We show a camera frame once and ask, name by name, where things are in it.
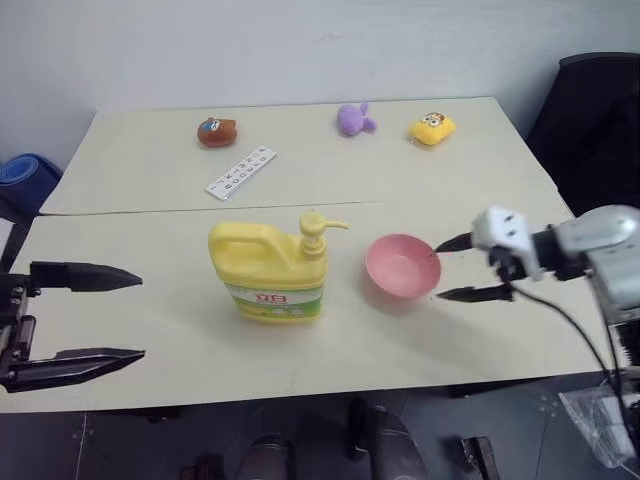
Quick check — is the yellow minion plush toy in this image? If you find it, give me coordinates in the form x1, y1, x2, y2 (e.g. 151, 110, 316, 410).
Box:
408, 111, 459, 148

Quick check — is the black chair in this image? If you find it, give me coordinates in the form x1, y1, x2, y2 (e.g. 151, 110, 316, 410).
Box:
524, 50, 640, 217

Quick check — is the black table foot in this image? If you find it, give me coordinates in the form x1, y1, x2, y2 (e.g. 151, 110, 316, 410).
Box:
460, 435, 497, 480

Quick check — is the small dark rounded shape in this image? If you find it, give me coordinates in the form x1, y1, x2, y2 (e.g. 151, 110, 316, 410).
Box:
233, 433, 297, 480

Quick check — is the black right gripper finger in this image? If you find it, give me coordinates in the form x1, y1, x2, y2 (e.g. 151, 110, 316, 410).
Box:
435, 284, 515, 304
433, 231, 476, 254

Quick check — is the pink bowl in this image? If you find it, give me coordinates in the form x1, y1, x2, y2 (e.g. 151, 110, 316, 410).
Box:
364, 232, 444, 300

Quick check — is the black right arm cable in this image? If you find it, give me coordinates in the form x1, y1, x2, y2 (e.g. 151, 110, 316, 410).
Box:
508, 279, 632, 446

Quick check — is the brown bear plush toy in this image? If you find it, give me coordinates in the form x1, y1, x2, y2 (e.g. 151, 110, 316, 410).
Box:
195, 116, 238, 149

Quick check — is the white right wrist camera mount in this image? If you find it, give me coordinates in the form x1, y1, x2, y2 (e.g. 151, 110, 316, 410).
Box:
471, 204, 545, 282

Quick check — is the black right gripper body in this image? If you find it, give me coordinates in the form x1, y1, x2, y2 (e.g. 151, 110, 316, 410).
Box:
487, 243, 532, 297

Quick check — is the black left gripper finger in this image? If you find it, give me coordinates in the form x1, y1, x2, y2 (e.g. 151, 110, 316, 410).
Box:
28, 260, 144, 294
0, 347, 147, 395

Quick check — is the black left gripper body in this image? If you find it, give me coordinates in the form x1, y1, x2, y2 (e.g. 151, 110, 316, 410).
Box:
0, 271, 38, 384

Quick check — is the white printed card strip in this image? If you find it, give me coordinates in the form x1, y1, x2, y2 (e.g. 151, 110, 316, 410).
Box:
205, 144, 279, 203

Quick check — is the large dark rounded shape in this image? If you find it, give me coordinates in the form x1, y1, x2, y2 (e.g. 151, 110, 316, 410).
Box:
348, 396, 432, 480

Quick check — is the yellow pump dispenser bottle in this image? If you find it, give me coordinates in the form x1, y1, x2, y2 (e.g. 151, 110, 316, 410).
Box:
207, 210, 351, 326

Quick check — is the purple rabbit plush toy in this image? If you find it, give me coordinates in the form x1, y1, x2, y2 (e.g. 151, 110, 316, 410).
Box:
335, 101, 378, 139

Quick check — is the clear plastic bag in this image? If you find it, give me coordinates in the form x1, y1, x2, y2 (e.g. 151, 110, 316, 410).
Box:
558, 383, 640, 470

